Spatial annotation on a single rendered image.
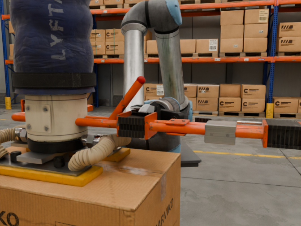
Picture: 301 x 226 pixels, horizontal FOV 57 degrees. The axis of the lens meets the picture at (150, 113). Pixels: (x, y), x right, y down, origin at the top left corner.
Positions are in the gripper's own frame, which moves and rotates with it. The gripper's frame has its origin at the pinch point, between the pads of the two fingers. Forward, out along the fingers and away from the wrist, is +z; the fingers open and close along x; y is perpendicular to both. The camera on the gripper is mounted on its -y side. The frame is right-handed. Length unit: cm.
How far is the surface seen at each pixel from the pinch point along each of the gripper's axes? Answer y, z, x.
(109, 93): 411, -812, -56
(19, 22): 30.3, 9.0, 26.0
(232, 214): -23, -166, -107
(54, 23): 20.2, 8.2, 25.3
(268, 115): -101, -716, -98
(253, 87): -59, -726, -24
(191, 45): 106, -712, 90
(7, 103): 702, -651, -86
